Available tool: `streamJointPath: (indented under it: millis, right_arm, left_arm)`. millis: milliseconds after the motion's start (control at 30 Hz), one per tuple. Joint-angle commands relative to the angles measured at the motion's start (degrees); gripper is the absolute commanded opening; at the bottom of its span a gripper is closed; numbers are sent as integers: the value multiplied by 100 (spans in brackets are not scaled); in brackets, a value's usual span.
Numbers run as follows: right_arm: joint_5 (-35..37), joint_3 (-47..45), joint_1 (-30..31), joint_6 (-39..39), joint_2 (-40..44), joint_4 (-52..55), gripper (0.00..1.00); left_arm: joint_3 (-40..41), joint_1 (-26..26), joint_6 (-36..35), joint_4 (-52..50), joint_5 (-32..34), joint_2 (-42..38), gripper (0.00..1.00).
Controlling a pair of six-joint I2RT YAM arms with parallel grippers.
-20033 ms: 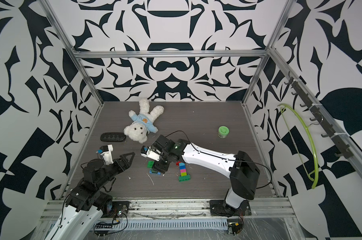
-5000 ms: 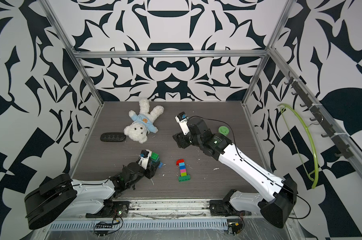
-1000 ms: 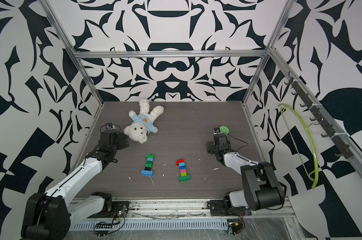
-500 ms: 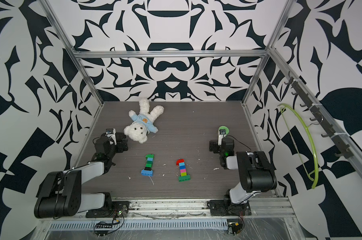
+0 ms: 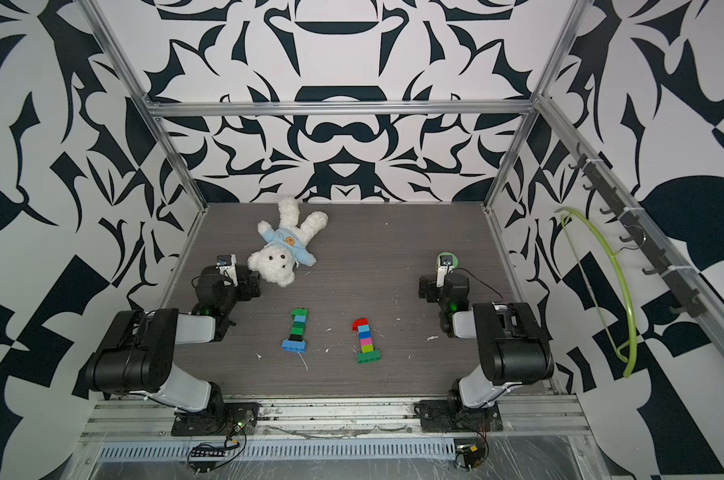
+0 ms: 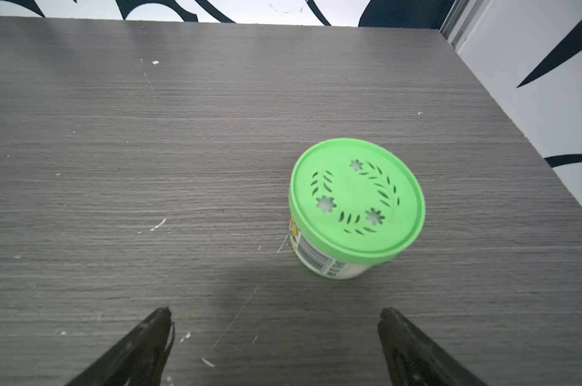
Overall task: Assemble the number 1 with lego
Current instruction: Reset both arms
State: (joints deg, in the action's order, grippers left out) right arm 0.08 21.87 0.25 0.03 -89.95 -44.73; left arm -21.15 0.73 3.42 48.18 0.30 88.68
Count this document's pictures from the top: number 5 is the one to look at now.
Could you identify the black wall hook rack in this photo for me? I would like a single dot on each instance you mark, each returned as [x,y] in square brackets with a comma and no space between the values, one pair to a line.
[621,206]

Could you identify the green long lego plate brick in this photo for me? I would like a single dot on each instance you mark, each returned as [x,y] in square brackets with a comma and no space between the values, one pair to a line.
[368,356]

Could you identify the white teddy bear blue shirt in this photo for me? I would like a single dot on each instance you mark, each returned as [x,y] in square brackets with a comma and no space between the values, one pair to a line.
[286,246]

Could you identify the red lego brick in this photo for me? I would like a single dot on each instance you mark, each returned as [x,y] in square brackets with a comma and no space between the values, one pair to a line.
[357,324]

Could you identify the light green tall lego brick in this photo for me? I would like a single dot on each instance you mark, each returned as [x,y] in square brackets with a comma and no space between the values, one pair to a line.
[299,312]

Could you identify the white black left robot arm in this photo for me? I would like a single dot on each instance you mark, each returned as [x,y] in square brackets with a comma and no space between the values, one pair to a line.
[136,355]

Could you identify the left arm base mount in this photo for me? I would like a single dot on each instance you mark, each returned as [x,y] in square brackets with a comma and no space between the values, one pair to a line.
[218,419]

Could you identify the dark green lego brick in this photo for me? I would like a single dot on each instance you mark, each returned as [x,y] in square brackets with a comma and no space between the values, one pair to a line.
[297,327]

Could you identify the long blue lego brick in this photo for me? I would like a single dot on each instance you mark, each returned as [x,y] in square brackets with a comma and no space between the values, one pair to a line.
[294,346]

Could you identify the small green lego brick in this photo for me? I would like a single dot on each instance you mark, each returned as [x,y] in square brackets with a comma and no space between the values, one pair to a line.
[296,333]

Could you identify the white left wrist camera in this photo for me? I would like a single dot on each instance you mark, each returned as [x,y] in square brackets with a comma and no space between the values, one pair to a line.
[226,266]

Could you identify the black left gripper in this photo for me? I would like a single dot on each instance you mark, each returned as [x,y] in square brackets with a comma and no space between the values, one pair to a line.
[245,286]

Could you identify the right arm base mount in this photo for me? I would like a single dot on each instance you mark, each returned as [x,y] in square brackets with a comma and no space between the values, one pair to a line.
[442,416]

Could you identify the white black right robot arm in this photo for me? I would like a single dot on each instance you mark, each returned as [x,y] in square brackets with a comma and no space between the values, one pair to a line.
[513,348]

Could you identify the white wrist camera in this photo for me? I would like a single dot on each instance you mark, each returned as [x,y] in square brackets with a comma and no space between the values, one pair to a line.
[441,274]
[226,266]

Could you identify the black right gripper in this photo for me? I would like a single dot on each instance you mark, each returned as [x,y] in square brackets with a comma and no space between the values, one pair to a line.
[426,284]

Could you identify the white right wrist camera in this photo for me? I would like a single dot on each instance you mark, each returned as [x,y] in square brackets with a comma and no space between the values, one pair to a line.
[441,274]

